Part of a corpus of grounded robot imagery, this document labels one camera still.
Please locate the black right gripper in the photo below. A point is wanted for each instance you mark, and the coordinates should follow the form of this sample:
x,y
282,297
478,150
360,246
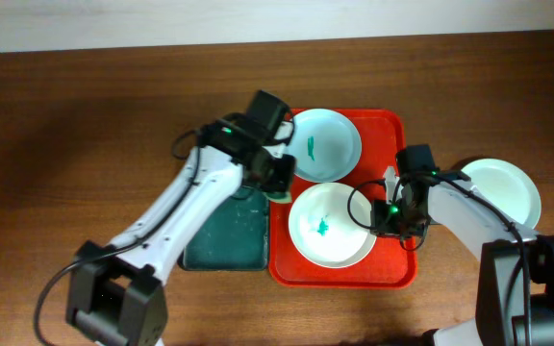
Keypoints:
x,y
381,225

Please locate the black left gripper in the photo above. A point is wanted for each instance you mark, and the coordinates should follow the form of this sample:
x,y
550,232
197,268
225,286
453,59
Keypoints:
x,y
281,181

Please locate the light blue plate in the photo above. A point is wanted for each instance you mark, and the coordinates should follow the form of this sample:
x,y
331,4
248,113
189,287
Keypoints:
x,y
326,145

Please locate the white plate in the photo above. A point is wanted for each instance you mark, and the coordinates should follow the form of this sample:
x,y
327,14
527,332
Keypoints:
x,y
328,225

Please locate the pale green plate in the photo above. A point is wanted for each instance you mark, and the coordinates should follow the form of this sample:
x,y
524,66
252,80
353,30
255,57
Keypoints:
x,y
507,187

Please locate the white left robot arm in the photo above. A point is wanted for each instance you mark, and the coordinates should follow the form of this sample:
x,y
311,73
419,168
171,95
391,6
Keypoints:
x,y
116,293

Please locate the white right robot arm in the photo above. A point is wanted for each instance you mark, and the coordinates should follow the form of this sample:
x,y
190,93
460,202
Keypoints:
x,y
515,294

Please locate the red plastic tray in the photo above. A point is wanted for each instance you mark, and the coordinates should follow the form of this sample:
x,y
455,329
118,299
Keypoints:
x,y
387,265

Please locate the black water basin tray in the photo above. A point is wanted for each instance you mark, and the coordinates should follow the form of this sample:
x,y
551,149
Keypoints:
x,y
234,237

